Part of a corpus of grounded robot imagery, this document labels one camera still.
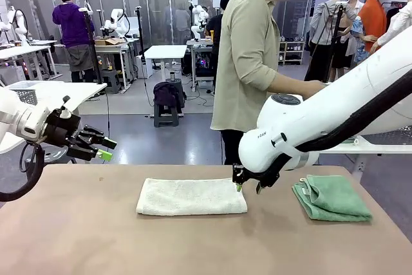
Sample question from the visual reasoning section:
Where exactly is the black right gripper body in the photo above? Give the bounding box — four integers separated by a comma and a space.
243, 158, 285, 189

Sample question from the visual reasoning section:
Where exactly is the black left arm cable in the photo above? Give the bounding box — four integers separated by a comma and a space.
0, 142, 46, 202

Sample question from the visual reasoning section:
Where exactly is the white table with perforated bin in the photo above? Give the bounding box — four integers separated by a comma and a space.
6, 81, 108, 118

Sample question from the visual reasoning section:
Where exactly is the green terry towel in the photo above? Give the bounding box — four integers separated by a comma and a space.
292, 174, 373, 223

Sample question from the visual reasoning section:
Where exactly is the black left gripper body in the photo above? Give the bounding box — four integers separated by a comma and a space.
41, 107, 90, 160

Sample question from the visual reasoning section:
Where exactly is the person in black shirt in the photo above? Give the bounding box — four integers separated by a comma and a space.
205, 0, 231, 63

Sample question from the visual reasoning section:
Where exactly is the person right hand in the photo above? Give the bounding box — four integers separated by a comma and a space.
306, 81, 329, 96

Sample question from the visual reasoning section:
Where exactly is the black bag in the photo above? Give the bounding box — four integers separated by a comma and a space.
153, 81, 187, 110

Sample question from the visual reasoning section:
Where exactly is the small white desk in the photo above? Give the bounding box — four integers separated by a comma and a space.
144, 44, 188, 82

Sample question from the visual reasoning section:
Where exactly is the black right arm cable sleeve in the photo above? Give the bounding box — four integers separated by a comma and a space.
273, 93, 412, 176

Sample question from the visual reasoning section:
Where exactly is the person in purple hoodie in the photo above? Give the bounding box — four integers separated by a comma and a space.
52, 0, 96, 83

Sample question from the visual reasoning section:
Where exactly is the figure in blue floral dress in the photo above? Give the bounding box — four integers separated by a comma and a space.
349, 0, 371, 63

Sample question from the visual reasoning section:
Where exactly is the gray perforated metal bin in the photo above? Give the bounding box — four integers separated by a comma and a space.
14, 89, 41, 106

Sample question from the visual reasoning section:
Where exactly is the black tripod pole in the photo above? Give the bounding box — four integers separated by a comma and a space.
135, 6, 147, 63
80, 6, 103, 85

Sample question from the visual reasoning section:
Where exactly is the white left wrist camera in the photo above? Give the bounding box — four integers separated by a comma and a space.
59, 95, 72, 119

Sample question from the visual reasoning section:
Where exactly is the mannequin in orange top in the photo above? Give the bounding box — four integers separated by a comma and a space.
357, 0, 389, 53

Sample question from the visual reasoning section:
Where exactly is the white terry towel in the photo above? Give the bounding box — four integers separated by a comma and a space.
135, 177, 248, 216

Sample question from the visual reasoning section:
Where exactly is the wooden shoe shelf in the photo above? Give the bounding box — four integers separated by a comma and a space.
278, 40, 306, 66

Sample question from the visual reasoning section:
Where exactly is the person in beige shirt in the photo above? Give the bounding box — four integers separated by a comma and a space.
211, 0, 329, 166

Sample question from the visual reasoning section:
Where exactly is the long white workbench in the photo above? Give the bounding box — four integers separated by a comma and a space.
0, 44, 59, 81

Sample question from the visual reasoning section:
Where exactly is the gray step stool with bag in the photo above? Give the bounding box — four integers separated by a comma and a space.
153, 104, 180, 128

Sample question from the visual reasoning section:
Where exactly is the mannequin in gray shirt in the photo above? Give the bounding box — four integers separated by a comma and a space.
307, 0, 358, 82

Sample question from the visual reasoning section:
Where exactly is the workstation table with computer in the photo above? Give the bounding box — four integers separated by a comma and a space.
185, 39, 215, 92

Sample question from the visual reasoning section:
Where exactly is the person right forearm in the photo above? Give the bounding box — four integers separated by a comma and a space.
272, 73, 312, 98

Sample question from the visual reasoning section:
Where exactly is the cardboard box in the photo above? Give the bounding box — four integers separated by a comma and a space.
95, 37, 126, 46

